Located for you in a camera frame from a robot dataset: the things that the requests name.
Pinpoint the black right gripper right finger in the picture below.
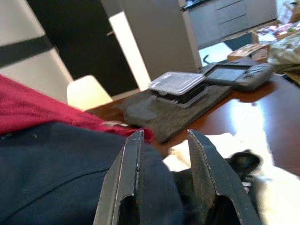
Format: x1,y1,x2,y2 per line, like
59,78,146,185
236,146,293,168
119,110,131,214
187,129,262,225

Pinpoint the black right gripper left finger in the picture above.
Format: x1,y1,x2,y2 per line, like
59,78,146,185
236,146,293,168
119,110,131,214
93,128,144,225

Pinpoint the red shirt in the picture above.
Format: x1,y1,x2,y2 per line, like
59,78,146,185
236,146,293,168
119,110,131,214
0,74,155,143

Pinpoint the black round object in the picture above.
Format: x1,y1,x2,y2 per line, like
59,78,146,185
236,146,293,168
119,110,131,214
225,151,261,182

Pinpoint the dark navy garment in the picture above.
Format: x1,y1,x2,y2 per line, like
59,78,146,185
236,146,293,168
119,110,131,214
0,121,196,225

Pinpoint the dark grey slate board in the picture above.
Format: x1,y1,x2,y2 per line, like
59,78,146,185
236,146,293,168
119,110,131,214
121,84,233,144

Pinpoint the white chair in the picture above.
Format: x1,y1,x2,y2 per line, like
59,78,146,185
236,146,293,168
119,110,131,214
66,75,113,111

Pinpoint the black grey electronic device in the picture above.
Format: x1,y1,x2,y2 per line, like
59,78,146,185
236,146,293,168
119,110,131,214
203,59,274,91

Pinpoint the black container clear lid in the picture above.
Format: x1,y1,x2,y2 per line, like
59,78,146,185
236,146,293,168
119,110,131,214
148,71,207,109

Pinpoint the cardboard box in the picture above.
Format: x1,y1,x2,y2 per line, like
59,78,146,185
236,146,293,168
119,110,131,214
226,43,270,63

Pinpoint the crinkled clear plastic bag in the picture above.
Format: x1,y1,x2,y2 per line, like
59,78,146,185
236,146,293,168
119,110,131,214
267,35,300,75

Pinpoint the grey drawer cabinet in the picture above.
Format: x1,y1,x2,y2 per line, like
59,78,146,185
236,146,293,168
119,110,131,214
182,0,278,49

